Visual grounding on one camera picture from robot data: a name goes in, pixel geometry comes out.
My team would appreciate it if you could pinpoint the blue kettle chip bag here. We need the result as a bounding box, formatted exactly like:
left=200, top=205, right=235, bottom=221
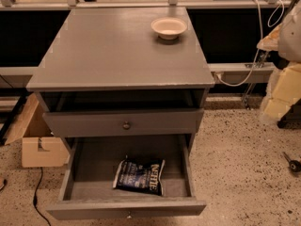
left=113, top=158, right=166, bottom=196

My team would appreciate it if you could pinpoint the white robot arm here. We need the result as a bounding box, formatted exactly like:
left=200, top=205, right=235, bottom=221
left=257, top=2, right=301, bottom=123

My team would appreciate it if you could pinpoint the closed grey upper drawer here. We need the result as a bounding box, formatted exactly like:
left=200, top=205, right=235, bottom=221
left=43, top=109, right=204, bottom=137

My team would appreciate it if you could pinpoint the grey wooden drawer cabinet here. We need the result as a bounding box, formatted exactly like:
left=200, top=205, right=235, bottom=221
left=25, top=6, right=216, bottom=221

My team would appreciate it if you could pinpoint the round brass drawer knob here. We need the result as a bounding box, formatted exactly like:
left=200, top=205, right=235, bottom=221
left=122, top=121, right=131, bottom=130

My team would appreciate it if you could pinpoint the open grey bottom drawer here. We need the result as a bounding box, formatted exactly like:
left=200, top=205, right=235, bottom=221
left=47, top=135, right=206, bottom=220

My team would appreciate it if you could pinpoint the white paper bowl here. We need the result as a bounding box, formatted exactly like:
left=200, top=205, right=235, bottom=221
left=150, top=17, right=187, bottom=40

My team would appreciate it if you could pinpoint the brown cardboard box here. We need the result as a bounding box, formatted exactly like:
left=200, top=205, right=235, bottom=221
left=5, top=94, right=70, bottom=168

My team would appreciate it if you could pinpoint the black tool on floor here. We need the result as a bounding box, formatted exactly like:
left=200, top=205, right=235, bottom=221
left=283, top=153, right=301, bottom=172

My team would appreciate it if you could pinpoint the black floor cable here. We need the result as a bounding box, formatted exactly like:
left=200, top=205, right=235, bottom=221
left=32, top=167, right=53, bottom=226

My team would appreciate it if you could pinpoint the white hanging cable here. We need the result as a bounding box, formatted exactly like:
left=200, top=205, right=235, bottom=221
left=214, top=0, right=286, bottom=88

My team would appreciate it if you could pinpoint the grey metal rail frame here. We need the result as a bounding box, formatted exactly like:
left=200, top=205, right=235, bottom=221
left=0, top=0, right=301, bottom=89

